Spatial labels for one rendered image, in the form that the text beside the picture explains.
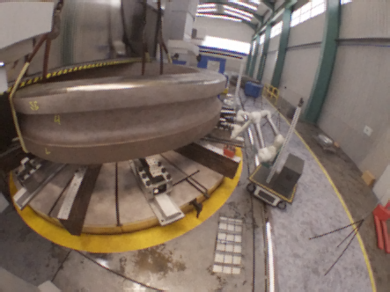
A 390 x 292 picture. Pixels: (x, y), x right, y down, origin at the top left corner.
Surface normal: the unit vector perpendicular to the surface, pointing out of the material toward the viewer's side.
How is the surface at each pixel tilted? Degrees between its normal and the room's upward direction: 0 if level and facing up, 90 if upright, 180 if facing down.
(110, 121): 90
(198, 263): 0
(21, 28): 90
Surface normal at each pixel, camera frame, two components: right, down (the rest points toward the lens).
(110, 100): 0.40, 0.52
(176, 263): 0.13, -0.85
